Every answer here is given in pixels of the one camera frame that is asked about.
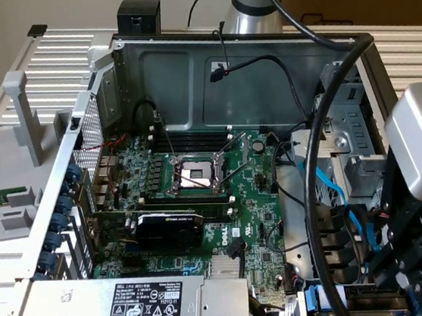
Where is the open grey PC case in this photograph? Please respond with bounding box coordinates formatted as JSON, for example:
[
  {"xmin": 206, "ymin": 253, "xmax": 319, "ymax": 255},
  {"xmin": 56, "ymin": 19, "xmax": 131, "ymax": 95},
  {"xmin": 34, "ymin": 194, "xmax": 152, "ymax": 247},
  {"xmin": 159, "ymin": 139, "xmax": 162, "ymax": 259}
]
[{"xmin": 11, "ymin": 0, "xmax": 422, "ymax": 316}]

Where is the silver optical drive cage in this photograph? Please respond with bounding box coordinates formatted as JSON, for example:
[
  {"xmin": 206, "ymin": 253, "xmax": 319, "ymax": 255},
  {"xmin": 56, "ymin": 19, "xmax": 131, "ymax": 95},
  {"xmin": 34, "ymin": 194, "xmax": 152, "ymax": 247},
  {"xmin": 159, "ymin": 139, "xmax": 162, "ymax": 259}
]
[{"xmin": 304, "ymin": 48, "xmax": 402, "ymax": 204}]

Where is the CPU socket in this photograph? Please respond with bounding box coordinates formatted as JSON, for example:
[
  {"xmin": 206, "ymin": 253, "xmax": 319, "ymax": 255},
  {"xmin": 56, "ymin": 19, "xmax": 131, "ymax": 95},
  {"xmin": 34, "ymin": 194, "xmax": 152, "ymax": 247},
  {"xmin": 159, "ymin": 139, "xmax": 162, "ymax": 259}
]
[{"xmin": 164, "ymin": 149, "xmax": 231, "ymax": 206}]

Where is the black wire loop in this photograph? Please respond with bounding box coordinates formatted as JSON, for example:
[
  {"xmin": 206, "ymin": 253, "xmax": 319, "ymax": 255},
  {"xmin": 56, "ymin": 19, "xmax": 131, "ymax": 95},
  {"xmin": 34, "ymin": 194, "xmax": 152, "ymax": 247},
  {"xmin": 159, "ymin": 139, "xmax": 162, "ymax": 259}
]
[{"xmin": 130, "ymin": 98, "xmax": 165, "ymax": 138}]

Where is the black clamp block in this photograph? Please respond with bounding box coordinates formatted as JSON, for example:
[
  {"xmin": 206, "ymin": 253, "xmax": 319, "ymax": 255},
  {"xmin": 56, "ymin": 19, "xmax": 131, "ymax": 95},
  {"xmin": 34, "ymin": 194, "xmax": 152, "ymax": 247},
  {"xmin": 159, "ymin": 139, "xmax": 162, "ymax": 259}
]
[{"xmin": 114, "ymin": 0, "xmax": 165, "ymax": 41}]

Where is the black graphics card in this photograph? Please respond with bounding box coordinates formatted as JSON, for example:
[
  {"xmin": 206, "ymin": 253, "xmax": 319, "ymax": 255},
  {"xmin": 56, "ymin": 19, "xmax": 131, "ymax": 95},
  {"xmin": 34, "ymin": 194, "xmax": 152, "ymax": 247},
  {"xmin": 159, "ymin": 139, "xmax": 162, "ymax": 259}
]
[{"xmin": 88, "ymin": 196, "xmax": 208, "ymax": 259}]

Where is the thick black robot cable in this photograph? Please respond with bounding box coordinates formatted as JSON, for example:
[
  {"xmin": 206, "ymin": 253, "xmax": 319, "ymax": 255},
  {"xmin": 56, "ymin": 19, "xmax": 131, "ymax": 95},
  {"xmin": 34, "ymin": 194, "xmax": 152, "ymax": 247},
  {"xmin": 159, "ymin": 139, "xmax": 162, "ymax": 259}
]
[{"xmin": 218, "ymin": 0, "xmax": 409, "ymax": 316}]

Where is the silver power supply with label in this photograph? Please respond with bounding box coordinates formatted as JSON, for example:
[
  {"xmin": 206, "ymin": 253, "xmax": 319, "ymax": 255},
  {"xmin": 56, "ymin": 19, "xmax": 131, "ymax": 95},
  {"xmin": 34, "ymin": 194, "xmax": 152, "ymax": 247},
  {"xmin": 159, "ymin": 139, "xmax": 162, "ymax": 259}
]
[{"xmin": 23, "ymin": 253, "xmax": 259, "ymax": 316}]

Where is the black flat connector cable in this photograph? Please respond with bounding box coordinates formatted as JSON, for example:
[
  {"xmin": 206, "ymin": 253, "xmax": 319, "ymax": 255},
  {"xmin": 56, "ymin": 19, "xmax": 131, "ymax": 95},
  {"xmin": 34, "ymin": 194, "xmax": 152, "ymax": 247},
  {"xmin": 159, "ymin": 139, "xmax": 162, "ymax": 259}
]
[{"xmin": 223, "ymin": 236, "xmax": 249, "ymax": 280}]

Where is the blue data wire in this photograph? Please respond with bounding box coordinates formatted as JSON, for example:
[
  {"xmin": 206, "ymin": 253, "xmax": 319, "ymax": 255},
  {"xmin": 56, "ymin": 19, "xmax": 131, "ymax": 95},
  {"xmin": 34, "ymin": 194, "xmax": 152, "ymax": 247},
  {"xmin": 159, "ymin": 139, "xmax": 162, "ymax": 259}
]
[{"xmin": 286, "ymin": 158, "xmax": 389, "ymax": 258}]

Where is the black wire with connector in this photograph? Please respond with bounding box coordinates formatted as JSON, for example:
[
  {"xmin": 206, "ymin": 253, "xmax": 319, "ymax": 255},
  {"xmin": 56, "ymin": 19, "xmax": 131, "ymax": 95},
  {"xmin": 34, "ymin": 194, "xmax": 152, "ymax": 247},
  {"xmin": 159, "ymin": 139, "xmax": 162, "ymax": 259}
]
[{"xmin": 205, "ymin": 48, "xmax": 322, "ymax": 129}]

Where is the thin black red wire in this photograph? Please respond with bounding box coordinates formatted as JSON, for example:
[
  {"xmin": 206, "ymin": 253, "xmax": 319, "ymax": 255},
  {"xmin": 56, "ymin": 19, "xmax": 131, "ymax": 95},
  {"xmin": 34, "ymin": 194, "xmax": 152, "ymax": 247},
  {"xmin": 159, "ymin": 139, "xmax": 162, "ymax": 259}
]
[{"xmin": 207, "ymin": 28, "xmax": 236, "ymax": 77}]

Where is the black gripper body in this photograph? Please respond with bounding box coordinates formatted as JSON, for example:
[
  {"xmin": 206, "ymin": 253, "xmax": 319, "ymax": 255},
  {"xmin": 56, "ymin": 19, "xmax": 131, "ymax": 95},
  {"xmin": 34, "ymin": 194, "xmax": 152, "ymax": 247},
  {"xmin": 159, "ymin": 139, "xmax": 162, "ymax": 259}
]
[{"xmin": 376, "ymin": 147, "xmax": 422, "ymax": 236}]

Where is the grey parts rack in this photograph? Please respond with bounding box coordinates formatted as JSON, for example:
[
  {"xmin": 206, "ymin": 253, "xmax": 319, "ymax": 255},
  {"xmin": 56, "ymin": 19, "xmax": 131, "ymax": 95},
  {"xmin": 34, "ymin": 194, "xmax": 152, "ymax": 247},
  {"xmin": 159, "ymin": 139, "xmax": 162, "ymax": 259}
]
[{"xmin": 0, "ymin": 67, "xmax": 80, "ymax": 262}]

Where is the metal socket cover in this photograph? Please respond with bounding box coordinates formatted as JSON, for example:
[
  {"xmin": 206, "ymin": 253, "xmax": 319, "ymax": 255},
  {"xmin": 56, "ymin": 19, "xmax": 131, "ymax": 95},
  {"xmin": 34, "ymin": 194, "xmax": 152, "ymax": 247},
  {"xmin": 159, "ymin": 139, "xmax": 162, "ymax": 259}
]
[{"xmin": 215, "ymin": 128, "xmax": 254, "ymax": 171}]

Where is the silver chipset heatsink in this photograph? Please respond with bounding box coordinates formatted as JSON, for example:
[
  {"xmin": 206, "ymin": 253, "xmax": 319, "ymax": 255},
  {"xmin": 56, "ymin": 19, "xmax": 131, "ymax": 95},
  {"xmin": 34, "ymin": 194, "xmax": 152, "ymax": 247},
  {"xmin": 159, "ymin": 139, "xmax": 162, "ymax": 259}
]
[{"xmin": 208, "ymin": 255, "xmax": 242, "ymax": 283}]

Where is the black motherboard cable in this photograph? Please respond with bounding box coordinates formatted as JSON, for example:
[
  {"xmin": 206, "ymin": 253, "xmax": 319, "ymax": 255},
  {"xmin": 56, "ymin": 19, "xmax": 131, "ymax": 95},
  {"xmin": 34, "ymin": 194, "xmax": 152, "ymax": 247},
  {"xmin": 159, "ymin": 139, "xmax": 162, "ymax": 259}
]
[{"xmin": 268, "ymin": 138, "xmax": 313, "ymax": 210}]

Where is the black RAM slot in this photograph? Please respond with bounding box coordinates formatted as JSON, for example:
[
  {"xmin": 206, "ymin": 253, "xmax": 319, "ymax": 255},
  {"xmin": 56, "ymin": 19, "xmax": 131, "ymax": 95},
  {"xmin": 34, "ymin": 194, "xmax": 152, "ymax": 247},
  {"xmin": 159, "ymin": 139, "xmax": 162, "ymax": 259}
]
[
  {"xmin": 155, "ymin": 124, "xmax": 233, "ymax": 145},
  {"xmin": 142, "ymin": 198, "xmax": 233, "ymax": 224},
  {"xmin": 153, "ymin": 133, "xmax": 233, "ymax": 158},
  {"xmin": 139, "ymin": 189, "xmax": 234, "ymax": 213}
]

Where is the black plastic air duct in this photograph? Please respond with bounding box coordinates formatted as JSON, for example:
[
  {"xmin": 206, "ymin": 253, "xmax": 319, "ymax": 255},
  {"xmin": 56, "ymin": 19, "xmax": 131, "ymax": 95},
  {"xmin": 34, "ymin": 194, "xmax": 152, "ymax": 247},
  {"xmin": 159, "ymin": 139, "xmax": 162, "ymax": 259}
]
[{"xmin": 307, "ymin": 202, "xmax": 377, "ymax": 287}]

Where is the metal locking lever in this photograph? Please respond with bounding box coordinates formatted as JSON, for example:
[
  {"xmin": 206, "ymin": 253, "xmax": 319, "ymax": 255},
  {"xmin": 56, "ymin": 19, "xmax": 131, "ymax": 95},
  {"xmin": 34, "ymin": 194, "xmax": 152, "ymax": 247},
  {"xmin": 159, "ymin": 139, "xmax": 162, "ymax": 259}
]
[
  {"xmin": 148, "ymin": 110, "xmax": 182, "ymax": 159},
  {"xmin": 217, "ymin": 153, "xmax": 250, "ymax": 193}
]

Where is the dark blue slot latch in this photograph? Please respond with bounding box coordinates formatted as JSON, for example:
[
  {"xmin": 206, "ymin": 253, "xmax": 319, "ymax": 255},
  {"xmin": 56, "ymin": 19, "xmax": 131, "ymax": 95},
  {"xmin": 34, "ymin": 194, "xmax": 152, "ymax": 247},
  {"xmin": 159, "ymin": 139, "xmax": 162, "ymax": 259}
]
[
  {"xmin": 36, "ymin": 251, "xmax": 58, "ymax": 273},
  {"xmin": 66, "ymin": 162, "xmax": 83, "ymax": 182},
  {"xmin": 49, "ymin": 211, "xmax": 70, "ymax": 233},
  {"xmin": 43, "ymin": 231, "xmax": 64, "ymax": 253},
  {"xmin": 60, "ymin": 181, "xmax": 78, "ymax": 199},
  {"xmin": 54, "ymin": 194, "xmax": 74, "ymax": 214}
]

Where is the thin black hanging cable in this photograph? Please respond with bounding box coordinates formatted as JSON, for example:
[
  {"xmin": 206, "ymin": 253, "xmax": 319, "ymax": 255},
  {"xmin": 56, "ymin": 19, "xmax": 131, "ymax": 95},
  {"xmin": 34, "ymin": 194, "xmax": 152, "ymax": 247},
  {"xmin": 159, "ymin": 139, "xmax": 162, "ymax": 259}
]
[{"xmin": 186, "ymin": 0, "xmax": 211, "ymax": 30}]

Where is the green motherboard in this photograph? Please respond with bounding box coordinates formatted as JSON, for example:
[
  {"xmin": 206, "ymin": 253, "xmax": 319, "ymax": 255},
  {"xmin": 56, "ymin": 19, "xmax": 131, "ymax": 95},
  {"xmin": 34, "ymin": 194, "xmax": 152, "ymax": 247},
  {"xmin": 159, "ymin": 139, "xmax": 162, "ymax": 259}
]
[{"xmin": 79, "ymin": 109, "xmax": 314, "ymax": 316}]

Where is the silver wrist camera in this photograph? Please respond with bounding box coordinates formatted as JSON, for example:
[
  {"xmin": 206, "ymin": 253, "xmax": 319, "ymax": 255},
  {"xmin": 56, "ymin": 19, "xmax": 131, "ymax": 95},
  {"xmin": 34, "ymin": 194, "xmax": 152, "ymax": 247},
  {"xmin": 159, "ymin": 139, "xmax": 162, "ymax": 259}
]
[{"xmin": 377, "ymin": 77, "xmax": 422, "ymax": 201}]

